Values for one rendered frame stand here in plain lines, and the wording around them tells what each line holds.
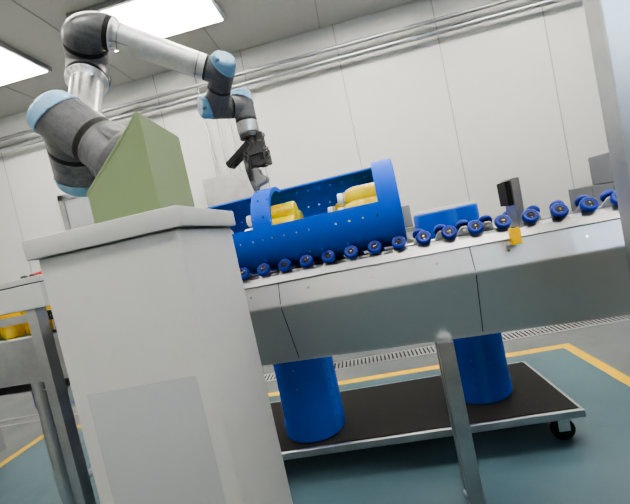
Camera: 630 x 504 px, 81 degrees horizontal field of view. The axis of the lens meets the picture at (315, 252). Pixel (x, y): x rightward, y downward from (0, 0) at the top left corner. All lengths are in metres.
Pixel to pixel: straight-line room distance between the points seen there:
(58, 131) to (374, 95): 4.13
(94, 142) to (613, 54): 1.09
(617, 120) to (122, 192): 1.04
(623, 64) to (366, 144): 3.77
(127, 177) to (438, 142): 4.19
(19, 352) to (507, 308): 1.65
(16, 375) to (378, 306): 1.31
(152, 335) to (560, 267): 1.05
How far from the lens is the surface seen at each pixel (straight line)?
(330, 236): 1.16
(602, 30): 1.08
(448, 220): 1.69
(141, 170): 0.85
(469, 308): 1.22
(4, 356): 1.78
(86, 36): 1.35
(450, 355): 1.27
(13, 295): 1.50
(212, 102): 1.33
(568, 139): 5.24
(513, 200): 1.28
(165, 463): 0.88
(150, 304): 0.77
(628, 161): 1.04
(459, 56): 5.08
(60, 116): 0.99
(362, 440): 1.77
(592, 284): 1.30
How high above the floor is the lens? 1.05
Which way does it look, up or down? 3 degrees down
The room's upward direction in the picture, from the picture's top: 12 degrees counter-clockwise
